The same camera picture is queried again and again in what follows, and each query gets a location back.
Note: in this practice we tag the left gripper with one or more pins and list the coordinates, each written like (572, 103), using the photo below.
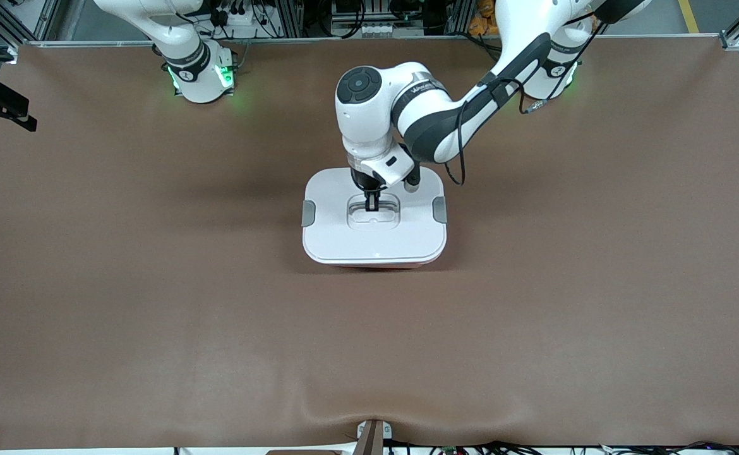
(364, 182)

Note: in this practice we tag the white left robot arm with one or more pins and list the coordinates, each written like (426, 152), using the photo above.
(369, 126)

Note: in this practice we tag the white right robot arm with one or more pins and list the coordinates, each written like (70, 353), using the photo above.
(196, 69)

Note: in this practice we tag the pink plastic storage box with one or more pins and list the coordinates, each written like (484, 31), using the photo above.
(376, 266)

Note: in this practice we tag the brown table mat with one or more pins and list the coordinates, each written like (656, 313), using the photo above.
(369, 347)

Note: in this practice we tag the grey electronics unit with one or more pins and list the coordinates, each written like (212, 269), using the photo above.
(357, 12)

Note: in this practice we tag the white power strip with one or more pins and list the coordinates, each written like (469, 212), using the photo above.
(243, 26)

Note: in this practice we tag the aluminium table edge rail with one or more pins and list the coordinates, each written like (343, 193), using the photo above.
(60, 43)

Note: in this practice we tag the aluminium frame post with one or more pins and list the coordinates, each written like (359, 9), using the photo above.
(458, 16)
(288, 9)

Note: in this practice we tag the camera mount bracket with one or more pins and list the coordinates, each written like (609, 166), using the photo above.
(372, 439)

